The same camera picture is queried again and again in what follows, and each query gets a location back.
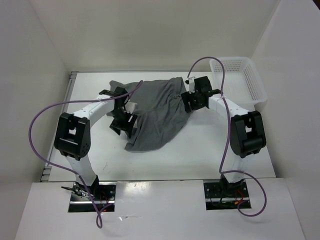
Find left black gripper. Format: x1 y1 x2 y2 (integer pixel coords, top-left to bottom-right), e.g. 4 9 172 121
109 107 138 138

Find grey shorts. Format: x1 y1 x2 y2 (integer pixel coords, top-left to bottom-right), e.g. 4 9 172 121
125 77 191 152

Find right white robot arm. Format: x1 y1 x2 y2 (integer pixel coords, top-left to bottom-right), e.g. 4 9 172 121
181 76 266 197

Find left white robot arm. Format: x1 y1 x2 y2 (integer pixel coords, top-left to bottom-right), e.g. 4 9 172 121
54 86 138 200

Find white plastic basket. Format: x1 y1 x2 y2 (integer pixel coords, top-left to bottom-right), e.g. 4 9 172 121
209 56 268 108

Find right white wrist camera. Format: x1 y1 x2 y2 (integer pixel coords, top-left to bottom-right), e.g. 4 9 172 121
184 76 196 93

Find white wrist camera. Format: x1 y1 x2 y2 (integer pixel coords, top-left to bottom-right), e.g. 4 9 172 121
184 76 196 93
123 101 138 115

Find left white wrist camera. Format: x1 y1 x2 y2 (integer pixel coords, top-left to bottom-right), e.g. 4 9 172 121
123 101 138 115

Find aluminium table edge rail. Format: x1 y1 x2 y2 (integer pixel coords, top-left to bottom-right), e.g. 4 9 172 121
39 71 79 182

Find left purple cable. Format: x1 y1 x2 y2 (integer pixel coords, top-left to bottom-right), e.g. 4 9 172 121
28 79 144 229

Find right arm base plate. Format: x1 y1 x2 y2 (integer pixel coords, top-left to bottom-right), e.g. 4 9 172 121
203 178 252 211

